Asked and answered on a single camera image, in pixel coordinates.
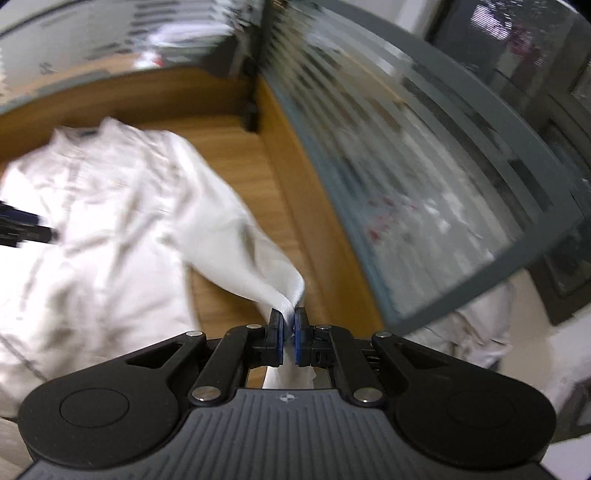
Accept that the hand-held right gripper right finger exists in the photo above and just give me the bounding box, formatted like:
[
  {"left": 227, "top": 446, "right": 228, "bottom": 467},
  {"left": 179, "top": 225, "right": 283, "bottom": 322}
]
[{"left": 294, "top": 307, "right": 459, "bottom": 408}]

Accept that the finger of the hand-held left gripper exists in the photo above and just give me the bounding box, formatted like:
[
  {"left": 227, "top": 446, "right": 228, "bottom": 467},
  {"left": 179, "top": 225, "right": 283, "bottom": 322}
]
[
  {"left": 0, "top": 217, "right": 60, "bottom": 249},
  {"left": 0, "top": 200, "right": 42, "bottom": 223}
]

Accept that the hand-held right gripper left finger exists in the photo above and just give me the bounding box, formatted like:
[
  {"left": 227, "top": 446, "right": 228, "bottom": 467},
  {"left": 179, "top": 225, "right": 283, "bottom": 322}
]
[{"left": 124, "top": 307, "right": 286, "bottom": 408}]

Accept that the ivory shirt with black label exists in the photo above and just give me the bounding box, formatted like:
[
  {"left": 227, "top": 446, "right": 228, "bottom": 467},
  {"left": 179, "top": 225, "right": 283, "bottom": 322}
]
[{"left": 0, "top": 116, "right": 331, "bottom": 418}]

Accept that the crumpled white cloth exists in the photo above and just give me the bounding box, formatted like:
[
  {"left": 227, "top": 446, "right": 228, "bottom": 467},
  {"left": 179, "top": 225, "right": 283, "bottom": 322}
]
[{"left": 406, "top": 279, "right": 515, "bottom": 372}]

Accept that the black partition bracket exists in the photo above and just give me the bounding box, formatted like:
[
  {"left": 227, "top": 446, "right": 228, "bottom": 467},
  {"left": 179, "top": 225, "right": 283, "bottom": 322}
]
[{"left": 242, "top": 99, "right": 259, "bottom": 134}]

